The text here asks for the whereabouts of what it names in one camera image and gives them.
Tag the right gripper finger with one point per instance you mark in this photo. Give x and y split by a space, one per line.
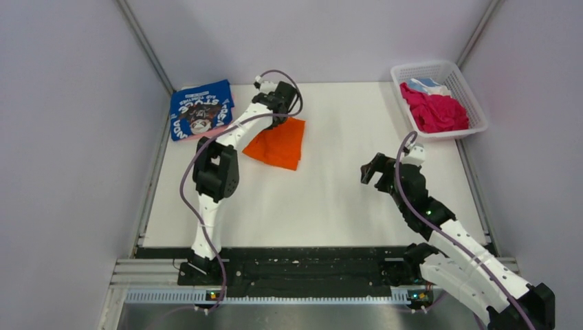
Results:
385 182
376 165

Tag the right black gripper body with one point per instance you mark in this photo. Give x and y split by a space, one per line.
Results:
390 168

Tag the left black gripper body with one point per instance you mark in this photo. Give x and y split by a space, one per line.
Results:
283 119

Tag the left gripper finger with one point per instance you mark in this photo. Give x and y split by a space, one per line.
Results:
281 118
271 122

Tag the orange t shirt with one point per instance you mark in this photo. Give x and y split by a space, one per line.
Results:
280 147

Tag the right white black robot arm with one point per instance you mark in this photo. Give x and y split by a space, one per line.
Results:
451 258

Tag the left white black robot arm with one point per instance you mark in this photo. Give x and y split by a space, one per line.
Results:
215 166

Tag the magenta t shirt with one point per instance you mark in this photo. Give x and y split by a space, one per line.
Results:
434 113

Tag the folded blue printed t shirt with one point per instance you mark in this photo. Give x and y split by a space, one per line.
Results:
200 107

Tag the white plastic basket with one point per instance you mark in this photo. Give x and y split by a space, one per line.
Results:
448 74

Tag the white light blue t shirt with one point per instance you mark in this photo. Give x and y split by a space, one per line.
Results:
428 86

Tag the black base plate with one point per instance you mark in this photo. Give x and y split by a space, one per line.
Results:
301 272

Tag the aluminium rail frame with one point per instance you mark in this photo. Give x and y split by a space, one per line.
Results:
153 283

